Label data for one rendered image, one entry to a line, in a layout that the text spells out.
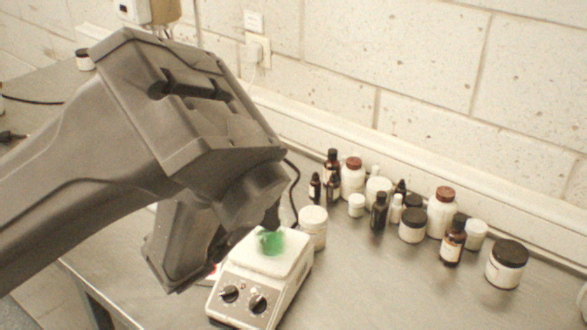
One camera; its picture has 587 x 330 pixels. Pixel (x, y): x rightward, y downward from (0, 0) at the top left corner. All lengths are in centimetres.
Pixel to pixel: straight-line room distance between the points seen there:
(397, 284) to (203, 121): 82
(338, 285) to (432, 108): 44
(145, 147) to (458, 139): 97
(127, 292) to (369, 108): 68
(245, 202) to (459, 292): 78
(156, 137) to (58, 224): 6
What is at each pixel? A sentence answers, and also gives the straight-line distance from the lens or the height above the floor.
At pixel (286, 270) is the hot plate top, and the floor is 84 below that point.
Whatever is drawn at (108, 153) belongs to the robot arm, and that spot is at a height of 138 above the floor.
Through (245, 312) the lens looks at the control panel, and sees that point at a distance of 92.
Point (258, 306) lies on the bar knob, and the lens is 91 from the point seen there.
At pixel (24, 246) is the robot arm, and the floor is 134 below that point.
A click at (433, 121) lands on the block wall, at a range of 116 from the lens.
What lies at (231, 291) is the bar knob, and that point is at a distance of 92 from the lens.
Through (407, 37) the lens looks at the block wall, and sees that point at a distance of 112.
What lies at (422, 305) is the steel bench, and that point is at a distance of 100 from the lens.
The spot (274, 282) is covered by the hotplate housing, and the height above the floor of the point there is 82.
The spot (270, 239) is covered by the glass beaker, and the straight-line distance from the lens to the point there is 89.
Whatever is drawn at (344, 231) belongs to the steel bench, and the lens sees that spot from 112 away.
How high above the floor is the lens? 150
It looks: 35 degrees down
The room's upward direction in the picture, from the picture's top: straight up
